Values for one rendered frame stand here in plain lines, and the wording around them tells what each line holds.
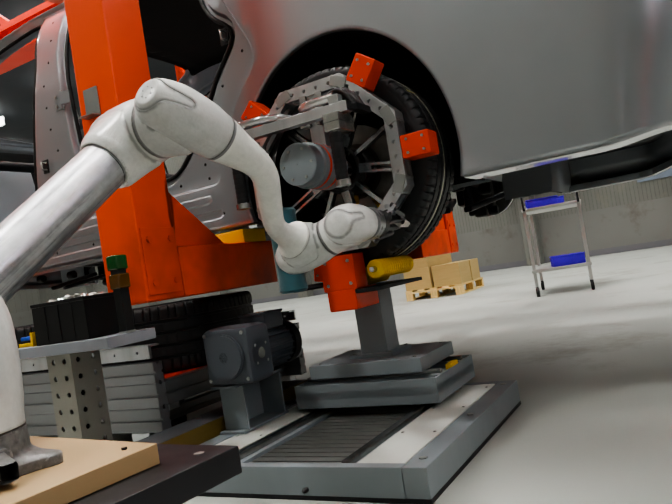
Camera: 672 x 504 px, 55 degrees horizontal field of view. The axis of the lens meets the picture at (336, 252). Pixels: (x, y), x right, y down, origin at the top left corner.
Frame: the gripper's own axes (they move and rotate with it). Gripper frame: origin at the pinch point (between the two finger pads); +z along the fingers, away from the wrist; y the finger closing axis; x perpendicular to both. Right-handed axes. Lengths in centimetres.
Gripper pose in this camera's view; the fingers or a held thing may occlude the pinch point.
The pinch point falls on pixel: (401, 222)
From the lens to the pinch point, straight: 195.6
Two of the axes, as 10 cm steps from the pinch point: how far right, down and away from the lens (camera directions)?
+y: 5.0, -8.1, -3.2
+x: -7.2, -5.9, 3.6
